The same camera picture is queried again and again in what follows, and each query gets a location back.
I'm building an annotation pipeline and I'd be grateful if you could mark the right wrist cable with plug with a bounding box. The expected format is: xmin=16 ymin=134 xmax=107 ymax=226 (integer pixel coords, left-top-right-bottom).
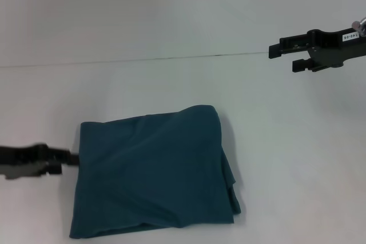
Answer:
xmin=351 ymin=17 xmax=366 ymax=38

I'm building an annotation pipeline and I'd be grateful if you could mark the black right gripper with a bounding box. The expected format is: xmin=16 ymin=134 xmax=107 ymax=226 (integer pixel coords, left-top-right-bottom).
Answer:
xmin=268 ymin=26 xmax=366 ymax=73

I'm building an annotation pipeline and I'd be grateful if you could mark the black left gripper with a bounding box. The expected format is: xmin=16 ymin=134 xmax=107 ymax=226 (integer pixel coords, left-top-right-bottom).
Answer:
xmin=0 ymin=143 xmax=80 ymax=181

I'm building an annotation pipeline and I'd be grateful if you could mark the teal FREE! print t-shirt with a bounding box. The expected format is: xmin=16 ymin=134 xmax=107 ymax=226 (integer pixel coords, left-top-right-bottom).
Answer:
xmin=69 ymin=105 xmax=242 ymax=239

